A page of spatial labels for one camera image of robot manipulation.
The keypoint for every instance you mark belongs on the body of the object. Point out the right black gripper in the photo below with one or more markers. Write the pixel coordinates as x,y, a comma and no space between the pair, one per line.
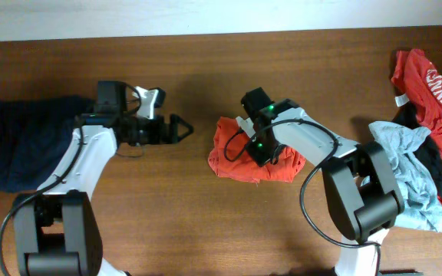
260,156

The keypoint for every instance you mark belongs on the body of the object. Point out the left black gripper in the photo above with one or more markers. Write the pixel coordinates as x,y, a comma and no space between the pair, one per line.
161,136

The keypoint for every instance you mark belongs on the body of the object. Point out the orange McKinney Boyd soccer shirt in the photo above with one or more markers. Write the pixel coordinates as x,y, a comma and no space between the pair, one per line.
245,169

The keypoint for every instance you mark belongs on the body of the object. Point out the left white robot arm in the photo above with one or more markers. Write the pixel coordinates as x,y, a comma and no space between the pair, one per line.
56,232

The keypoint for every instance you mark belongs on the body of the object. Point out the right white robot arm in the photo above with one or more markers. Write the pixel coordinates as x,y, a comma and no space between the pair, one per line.
362,194

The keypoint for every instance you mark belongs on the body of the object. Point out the folded navy blue garment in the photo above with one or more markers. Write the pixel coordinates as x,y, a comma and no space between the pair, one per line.
34,135

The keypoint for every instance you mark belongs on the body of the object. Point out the red McKinney shirt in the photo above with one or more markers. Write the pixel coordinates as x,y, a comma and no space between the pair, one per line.
416,77

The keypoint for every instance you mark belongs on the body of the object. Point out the light grey-blue shirt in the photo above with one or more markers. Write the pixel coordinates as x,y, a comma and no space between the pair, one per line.
422,208

